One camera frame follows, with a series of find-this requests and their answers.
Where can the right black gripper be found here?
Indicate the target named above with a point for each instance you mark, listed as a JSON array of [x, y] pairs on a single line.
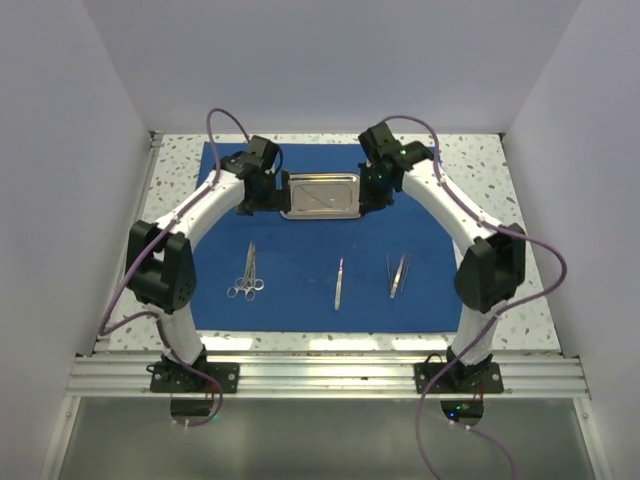
[[369, 202]]

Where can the thin steel tweezers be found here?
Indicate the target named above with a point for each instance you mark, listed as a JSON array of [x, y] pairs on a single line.
[[389, 267], [404, 271]]

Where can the steel surgical forceps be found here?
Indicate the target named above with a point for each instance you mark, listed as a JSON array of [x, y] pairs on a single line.
[[236, 289]]

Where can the steel hemostat clamp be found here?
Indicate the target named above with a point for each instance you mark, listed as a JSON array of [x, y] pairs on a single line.
[[248, 292]]

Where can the aluminium front rail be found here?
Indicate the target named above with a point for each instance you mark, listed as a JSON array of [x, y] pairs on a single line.
[[327, 375]]

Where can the steel scalpel handle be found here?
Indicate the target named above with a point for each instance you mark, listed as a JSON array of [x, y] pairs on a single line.
[[310, 197], [339, 282]]

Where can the steel surgical scissors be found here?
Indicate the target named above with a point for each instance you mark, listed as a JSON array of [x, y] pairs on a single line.
[[254, 282]]

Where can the aluminium rail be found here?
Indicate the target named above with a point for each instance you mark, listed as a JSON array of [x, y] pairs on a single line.
[[138, 206], [327, 375]]

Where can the broad steel tweezers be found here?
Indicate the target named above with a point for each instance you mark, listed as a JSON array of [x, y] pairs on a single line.
[[396, 276]]

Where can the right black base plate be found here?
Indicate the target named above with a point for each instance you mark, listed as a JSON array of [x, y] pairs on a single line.
[[484, 378]]

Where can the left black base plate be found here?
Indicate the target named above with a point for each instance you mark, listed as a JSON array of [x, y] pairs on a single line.
[[225, 376]]

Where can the aluminium left side rail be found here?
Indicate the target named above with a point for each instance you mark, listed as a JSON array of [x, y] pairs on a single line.
[[138, 206]]

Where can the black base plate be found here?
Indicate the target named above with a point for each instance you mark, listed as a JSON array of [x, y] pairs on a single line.
[[484, 378], [225, 376]]

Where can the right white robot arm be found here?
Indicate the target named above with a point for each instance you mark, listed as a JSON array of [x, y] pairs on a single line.
[[493, 264]]

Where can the silver instrument tray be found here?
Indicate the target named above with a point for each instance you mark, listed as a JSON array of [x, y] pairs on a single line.
[[344, 188]]

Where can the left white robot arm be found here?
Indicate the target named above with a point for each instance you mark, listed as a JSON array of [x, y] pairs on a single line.
[[160, 267]]

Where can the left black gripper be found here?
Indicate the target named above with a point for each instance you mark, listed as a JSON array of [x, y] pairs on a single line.
[[277, 201]]

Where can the blue surgical drape cloth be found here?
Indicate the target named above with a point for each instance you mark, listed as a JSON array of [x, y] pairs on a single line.
[[298, 261]]

